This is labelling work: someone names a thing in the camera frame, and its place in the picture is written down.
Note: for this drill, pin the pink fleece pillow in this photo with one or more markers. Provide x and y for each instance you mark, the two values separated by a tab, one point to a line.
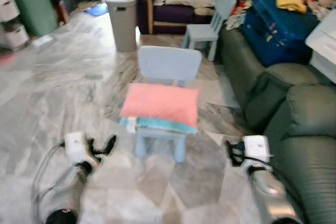
160	103

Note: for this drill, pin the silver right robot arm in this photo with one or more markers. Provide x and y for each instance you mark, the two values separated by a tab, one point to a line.
270	192

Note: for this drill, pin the dark green leather sofa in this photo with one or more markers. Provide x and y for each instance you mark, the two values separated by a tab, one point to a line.
304	145

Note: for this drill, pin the teal fleece cushion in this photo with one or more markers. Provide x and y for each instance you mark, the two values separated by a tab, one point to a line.
170	125

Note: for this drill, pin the light blue child chair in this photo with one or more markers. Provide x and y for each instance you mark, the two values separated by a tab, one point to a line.
170	62
202	32

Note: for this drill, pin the grey lidded trash bin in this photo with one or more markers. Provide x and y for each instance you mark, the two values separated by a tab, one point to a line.
122	24

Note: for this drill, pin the blue suitcase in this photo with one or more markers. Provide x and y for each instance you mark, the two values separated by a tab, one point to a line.
278	30

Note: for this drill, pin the white cabinet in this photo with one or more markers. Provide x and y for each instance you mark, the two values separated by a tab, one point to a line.
324	40

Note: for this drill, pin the blue floor mat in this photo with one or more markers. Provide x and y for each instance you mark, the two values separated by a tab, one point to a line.
96	9

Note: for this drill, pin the white plastic drawer unit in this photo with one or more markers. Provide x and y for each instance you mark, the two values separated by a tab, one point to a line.
11	34

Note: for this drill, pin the purple wooden-armed armchair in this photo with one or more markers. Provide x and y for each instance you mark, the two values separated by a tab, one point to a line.
168	18

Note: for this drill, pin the green plastic bin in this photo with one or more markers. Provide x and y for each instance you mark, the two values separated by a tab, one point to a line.
37	9

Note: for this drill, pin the yellow cloth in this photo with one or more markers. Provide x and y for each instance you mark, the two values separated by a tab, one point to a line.
289	1

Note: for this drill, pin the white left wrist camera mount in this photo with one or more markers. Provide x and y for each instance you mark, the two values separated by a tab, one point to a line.
76	145

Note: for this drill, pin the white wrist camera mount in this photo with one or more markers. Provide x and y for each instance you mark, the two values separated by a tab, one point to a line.
76	145
257	148

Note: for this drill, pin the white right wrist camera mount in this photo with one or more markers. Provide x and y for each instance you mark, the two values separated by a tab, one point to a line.
257	148

